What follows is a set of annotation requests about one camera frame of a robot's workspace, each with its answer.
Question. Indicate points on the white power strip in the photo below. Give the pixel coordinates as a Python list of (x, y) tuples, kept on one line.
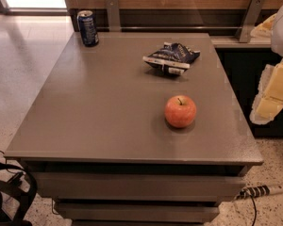
[(259, 191)]

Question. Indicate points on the metal bracket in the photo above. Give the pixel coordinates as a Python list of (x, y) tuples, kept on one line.
[(113, 12), (243, 34)]

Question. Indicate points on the blue chip bag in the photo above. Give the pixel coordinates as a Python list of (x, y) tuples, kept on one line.
[(172, 58)]

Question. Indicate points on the grey drawer cabinet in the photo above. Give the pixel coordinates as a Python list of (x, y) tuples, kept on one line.
[(97, 141)]

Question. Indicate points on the red apple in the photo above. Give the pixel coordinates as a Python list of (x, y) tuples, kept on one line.
[(180, 111)]

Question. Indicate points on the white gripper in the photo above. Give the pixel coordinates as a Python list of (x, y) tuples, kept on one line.
[(269, 99)]

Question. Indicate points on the right metal bracket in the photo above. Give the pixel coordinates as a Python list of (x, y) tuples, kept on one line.
[(243, 34)]

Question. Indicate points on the blue pepsi can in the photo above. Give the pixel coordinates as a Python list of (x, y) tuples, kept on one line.
[(87, 28)]

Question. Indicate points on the left metal bracket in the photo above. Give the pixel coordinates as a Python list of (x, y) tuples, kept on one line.
[(113, 12)]

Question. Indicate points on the black chair base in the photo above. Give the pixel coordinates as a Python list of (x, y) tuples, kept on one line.
[(24, 199)]

